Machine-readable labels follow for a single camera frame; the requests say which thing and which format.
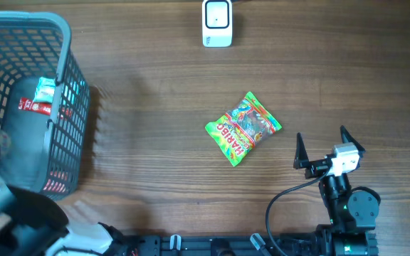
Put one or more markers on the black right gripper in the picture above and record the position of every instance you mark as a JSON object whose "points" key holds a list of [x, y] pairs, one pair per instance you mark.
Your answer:
{"points": [[301, 161]]}

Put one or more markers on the red candy bar wrapper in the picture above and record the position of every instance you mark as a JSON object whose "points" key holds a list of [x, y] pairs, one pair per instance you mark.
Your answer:
{"points": [[26, 104]]}

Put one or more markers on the teal white snack pouch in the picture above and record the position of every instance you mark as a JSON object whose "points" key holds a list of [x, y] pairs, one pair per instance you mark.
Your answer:
{"points": [[45, 90]]}

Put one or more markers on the green Haribo gummy bag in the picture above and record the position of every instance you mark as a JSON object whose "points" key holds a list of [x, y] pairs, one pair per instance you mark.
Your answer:
{"points": [[240, 129]]}

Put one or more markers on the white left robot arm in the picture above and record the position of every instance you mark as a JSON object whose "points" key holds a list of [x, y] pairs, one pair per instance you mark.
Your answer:
{"points": [[31, 224]]}

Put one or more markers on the white barcode scanner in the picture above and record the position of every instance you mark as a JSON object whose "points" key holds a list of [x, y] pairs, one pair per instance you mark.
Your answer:
{"points": [[217, 23]]}

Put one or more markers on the grey plastic lattice basket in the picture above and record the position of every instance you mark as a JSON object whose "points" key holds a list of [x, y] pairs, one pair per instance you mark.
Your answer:
{"points": [[45, 151]]}

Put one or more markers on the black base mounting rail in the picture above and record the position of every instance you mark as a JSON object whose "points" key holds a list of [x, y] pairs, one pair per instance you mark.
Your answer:
{"points": [[151, 245]]}

